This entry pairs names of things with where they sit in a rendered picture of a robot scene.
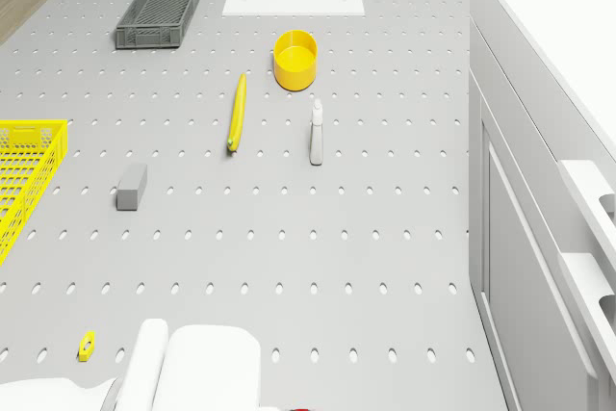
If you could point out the banana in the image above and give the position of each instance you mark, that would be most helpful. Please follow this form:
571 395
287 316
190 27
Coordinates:
238 112

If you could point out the dark grey basket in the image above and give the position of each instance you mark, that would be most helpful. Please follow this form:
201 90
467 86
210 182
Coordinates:
144 38

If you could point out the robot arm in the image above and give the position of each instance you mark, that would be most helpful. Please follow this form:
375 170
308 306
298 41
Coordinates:
212 372

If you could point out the white cabinet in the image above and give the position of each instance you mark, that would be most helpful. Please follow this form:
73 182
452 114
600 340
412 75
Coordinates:
529 238

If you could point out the small white bottle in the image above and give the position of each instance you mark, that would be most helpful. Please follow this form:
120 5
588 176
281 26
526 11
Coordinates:
316 141

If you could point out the yellow basket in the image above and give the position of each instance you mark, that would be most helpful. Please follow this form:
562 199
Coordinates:
55 141

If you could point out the grey cube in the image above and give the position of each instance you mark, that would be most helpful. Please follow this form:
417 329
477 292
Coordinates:
131 189

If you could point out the small yellow nut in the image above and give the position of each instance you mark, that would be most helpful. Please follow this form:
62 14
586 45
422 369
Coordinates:
82 353

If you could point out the yellow bowl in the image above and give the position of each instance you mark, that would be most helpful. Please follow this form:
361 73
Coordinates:
294 76

